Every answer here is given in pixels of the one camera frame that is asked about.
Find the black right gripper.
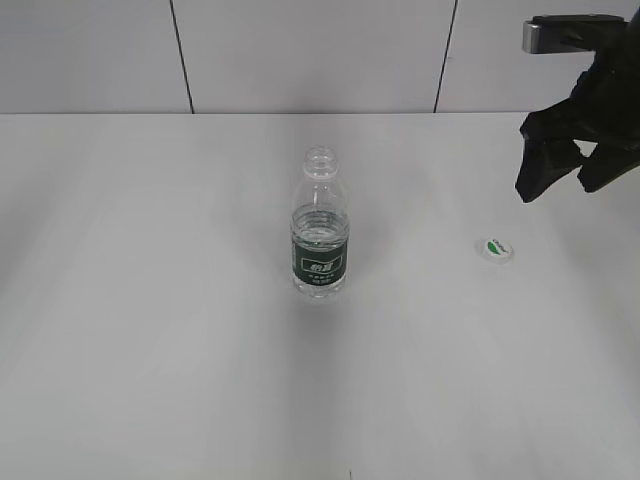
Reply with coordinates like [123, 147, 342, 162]
[515, 19, 639, 203]

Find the white green bottle cap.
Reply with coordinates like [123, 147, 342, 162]
[474, 237, 515, 265]

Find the clear cestbon water bottle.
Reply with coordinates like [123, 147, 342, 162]
[290, 146, 350, 300]

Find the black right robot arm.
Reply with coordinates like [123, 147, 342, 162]
[515, 14, 639, 203]

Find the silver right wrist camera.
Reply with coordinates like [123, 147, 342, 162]
[522, 14, 627, 55]

